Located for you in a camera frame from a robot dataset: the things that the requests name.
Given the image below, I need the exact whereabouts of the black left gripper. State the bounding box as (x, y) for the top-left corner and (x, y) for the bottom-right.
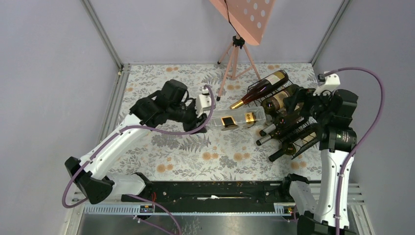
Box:
(169, 99), (208, 134)

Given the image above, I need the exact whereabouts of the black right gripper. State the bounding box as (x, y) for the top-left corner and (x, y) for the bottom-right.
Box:
(282, 86), (335, 124)

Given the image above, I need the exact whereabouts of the dark wine bottle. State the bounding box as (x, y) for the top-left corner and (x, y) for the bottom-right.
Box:
(259, 113), (302, 137)

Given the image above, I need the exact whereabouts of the green wine bottle grey cap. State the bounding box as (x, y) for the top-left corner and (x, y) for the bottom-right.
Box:
(255, 130), (291, 146)

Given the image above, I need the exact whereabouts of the green wine bottle brown label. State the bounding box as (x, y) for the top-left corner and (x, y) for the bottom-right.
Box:
(261, 84), (299, 117)

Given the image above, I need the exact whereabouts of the clear liquor bottle black cap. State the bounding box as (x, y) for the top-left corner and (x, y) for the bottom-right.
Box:
(206, 106), (268, 131)

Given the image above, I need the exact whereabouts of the olive wine bottle black cap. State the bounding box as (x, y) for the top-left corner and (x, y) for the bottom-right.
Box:
(268, 141), (297, 162)

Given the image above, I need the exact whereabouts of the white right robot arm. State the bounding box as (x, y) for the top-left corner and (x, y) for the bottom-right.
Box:
(280, 87), (358, 235)

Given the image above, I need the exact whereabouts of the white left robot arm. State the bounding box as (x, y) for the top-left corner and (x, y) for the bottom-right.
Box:
(62, 79), (215, 209)

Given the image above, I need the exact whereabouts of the red wine bottle gold cap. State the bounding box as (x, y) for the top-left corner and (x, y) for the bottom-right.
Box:
(230, 70), (289, 109)

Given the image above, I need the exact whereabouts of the pink music stand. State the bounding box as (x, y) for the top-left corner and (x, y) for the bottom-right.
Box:
(210, 0), (276, 101)

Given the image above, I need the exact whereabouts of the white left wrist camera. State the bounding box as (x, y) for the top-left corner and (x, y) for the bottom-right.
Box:
(196, 85), (216, 118)

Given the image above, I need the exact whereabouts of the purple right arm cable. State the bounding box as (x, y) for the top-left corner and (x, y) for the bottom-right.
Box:
(318, 67), (386, 235)

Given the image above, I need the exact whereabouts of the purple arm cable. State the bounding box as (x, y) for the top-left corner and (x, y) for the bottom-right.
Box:
(318, 67), (386, 235)
(61, 84), (217, 235)

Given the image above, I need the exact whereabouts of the black wire wine rack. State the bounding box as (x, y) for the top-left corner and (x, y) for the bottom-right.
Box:
(259, 83), (319, 158)

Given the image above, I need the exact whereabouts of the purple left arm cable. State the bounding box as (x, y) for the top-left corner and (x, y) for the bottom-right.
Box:
(61, 84), (217, 235)

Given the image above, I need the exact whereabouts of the grey slotted cable duct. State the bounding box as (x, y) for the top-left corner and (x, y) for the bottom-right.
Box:
(83, 201), (291, 216)

